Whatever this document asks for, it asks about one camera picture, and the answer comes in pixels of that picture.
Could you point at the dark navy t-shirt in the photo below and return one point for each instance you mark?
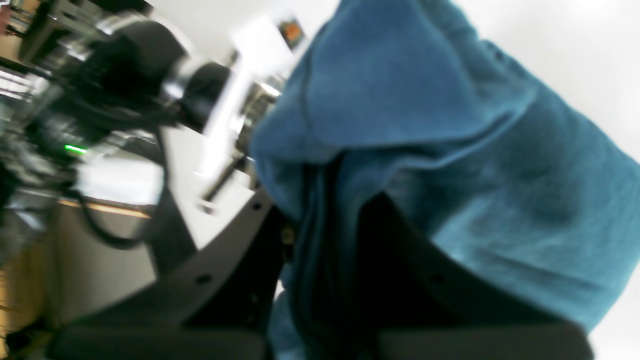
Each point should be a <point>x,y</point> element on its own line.
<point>403,97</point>

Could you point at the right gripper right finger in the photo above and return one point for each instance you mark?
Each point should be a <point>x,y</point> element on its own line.
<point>419,304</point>

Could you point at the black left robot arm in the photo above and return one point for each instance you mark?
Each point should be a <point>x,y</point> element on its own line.
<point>107,74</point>

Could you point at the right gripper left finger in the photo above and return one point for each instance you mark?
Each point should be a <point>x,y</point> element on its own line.
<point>216,306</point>

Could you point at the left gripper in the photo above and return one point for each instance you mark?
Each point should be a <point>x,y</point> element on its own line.
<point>230,100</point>

